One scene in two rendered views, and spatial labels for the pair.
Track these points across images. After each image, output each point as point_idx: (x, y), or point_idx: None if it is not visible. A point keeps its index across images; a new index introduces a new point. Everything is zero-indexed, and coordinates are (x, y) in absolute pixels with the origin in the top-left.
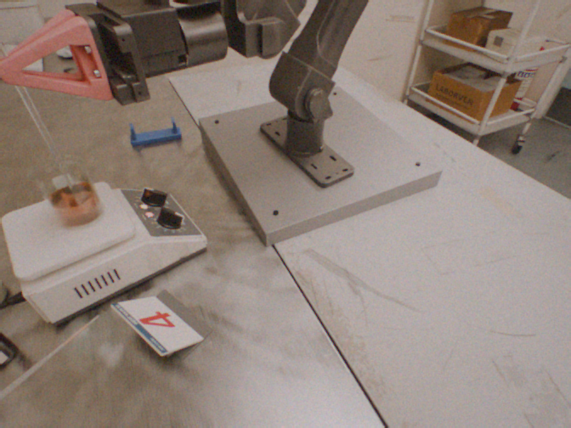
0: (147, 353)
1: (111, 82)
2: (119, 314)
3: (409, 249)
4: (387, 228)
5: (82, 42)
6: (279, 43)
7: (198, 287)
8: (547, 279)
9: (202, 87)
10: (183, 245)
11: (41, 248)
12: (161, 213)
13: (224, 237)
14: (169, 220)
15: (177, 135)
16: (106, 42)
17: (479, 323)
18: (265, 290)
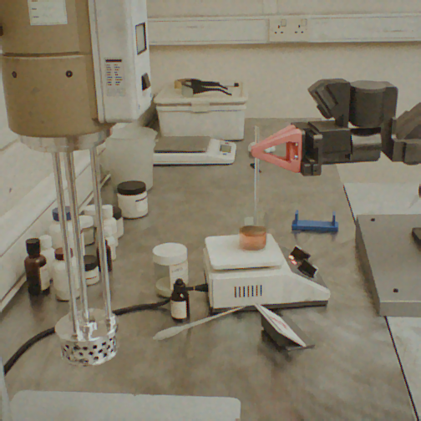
0: (266, 342)
1: (302, 163)
2: (257, 307)
3: None
4: None
5: (295, 140)
6: (419, 155)
7: (312, 322)
8: None
9: (374, 195)
10: (311, 289)
11: (225, 256)
12: (302, 262)
13: (346, 301)
14: (306, 269)
15: (333, 227)
16: (306, 142)
17: None
18: (364, 338)
